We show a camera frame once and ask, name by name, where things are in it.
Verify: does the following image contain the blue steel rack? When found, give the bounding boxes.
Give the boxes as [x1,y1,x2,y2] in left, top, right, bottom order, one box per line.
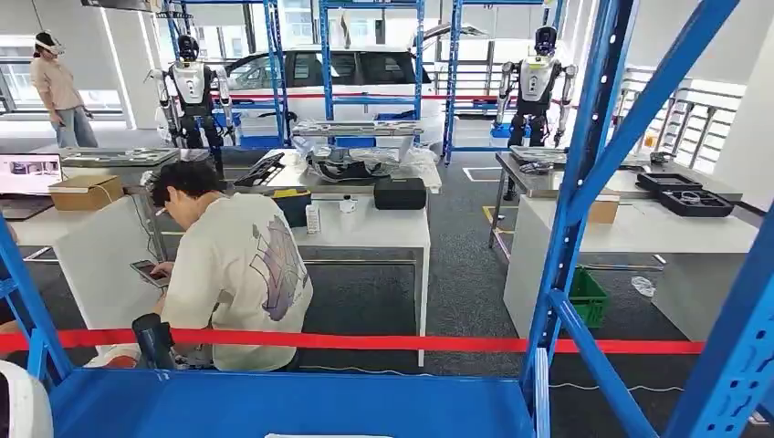
[443,0,567,164]
[0,0,774,438]
[319,0,425,146]
[158,0,291,150]

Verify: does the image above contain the black white humanoid robot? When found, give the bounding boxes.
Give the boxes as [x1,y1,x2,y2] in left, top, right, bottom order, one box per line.
[493,25,580,150]
[144,35,238,176]

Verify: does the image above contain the red barrier tape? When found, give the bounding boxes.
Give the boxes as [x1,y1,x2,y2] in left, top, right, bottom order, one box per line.
[0,328,706,357]

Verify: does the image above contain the green plastic crate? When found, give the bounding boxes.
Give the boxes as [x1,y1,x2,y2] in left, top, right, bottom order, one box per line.
[567,266,611,330]

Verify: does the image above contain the smartphone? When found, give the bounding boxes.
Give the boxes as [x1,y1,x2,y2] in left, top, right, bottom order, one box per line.
[129,259,172,289]

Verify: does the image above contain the clear plastic bags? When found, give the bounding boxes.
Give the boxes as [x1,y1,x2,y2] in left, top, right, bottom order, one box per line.
[304,143,442,183]

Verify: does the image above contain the metal railing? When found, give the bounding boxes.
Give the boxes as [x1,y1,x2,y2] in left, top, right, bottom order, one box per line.
[615,65,746,176]

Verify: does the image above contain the tray of metal parts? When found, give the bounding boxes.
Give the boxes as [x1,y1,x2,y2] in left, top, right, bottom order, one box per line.
[291,120,425,139]
[58,147,182,169]
[508,144,570,166]

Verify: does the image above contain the cardboard box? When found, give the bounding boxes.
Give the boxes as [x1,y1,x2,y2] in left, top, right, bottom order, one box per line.
[47,174,126,213]
[587,191,622,225]

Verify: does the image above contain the white VR headset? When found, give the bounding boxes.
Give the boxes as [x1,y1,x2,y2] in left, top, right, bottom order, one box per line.
[33,33,67,57]

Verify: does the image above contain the black plastic tray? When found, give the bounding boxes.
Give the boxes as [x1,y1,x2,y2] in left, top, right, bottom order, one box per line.
[657,188,736,219]
[234,151,288,188]
[635,172,705,193]

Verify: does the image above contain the dark box with yellow label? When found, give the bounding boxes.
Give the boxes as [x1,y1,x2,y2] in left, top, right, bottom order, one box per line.
[270,187,313,228]

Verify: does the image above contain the black cylinder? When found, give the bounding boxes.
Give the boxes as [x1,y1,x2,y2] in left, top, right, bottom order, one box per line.
[131,313,178,371]

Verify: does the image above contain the steel bench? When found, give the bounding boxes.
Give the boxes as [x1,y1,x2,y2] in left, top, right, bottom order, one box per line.
[486,150,746,252]
[232,148,444,196]
[58,147,213,262]

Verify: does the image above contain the white car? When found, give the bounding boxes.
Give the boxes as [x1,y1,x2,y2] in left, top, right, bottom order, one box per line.
[225,45,447,146]

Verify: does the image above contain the black case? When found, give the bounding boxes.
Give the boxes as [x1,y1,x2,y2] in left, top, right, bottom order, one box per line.
[372,176,429,212]

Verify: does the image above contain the white robot shell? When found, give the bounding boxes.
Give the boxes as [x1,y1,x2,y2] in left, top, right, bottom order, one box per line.
[0,360,56,438]

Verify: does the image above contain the white table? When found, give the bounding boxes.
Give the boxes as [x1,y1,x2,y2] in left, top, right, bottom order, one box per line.
[503,194,760,345]
[10,194,173,349]
[288,193,433,368]

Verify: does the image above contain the person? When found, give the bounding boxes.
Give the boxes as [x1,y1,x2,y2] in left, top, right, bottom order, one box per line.
[28,31,99,150]
[146,160,316,373]

